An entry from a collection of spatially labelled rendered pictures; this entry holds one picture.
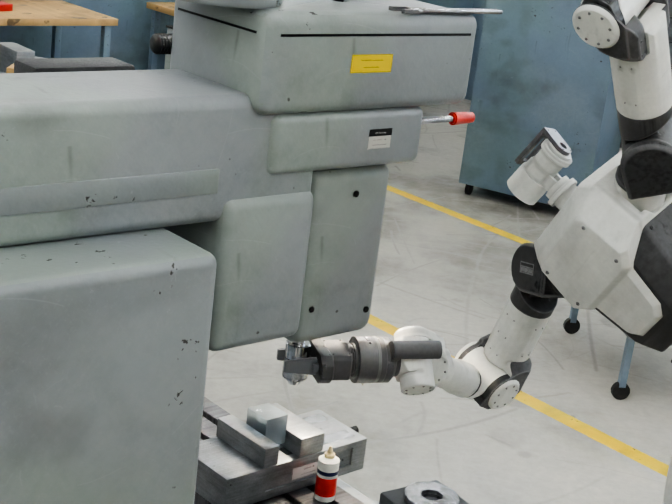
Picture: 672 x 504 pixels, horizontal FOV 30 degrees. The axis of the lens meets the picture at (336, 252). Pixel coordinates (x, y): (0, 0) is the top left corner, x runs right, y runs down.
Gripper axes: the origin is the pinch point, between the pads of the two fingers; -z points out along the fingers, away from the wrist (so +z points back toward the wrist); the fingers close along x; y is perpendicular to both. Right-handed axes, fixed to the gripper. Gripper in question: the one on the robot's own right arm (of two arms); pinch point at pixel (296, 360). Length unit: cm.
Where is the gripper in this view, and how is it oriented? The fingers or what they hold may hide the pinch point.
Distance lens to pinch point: 231.6
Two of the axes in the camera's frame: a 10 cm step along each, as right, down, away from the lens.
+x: 2.7, 3.3, -9.1
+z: 9.6, 0.2, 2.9
